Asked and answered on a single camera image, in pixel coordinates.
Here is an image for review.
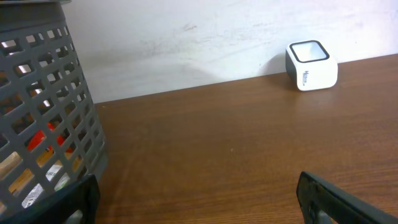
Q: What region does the cream snack bag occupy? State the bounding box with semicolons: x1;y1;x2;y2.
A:
21;164;70;208

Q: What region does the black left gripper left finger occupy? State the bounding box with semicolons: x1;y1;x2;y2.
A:
1;174;100;224

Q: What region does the orange noodle packet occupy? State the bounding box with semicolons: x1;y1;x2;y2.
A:
27;123;74;154

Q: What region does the grey plastic mesh basket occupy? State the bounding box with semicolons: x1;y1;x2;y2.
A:
1;1;108;218

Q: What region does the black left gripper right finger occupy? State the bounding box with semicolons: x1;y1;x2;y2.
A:
296;171;397;224

